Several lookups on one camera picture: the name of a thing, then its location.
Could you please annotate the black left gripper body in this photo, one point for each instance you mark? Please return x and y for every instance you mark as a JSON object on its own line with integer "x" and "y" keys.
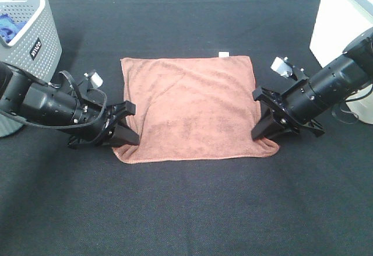
{"x": 104, "y": 130}

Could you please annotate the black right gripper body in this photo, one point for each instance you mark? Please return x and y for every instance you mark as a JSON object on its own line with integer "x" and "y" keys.
{"x": 283, "y": 115}

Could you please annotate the white plastic storage bin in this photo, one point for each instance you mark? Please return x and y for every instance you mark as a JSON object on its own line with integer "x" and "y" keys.
{"x": 338, "y": 22}

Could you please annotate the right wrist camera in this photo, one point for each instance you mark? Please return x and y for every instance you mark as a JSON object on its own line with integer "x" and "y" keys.
{"x": 287, "y": 70}

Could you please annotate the brown microfiber towel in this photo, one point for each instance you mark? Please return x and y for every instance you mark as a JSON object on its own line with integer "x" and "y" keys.
{"x": 192, "y": 109}

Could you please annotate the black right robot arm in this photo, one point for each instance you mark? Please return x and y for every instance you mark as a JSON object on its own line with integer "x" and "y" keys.
{"x": 309, "y": 96}

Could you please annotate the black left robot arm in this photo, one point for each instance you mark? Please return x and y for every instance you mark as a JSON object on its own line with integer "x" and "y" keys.
{"x": 82, "y": 112}

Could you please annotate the blue cloth in basket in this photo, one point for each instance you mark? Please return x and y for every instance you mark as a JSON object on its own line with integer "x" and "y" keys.
{"x": 9, "y": 28}

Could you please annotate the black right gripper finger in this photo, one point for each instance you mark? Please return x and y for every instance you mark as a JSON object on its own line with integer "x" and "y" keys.
{"x": 278, "y": 129}
{"x": 267, "y": 126}

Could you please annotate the black table cover cloth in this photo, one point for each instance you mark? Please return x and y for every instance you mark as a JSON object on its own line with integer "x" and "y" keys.
{"x": 314, "y": 197}

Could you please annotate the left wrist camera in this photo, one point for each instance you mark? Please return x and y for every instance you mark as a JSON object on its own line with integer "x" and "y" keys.
{"x": 94, "y": 79}

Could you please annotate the grey perforated laundry basket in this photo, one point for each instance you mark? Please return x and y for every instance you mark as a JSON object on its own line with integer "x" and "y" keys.
{"x": 36, "y": 47}

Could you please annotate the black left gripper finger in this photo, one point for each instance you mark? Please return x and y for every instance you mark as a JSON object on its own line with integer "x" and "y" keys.
{"x": 123, "y": 136}
{"x": 121, "y": 110}

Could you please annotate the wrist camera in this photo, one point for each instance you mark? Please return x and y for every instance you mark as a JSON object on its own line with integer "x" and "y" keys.
{"x": 94, "y": 79}
{"x": 287, "y": 70}

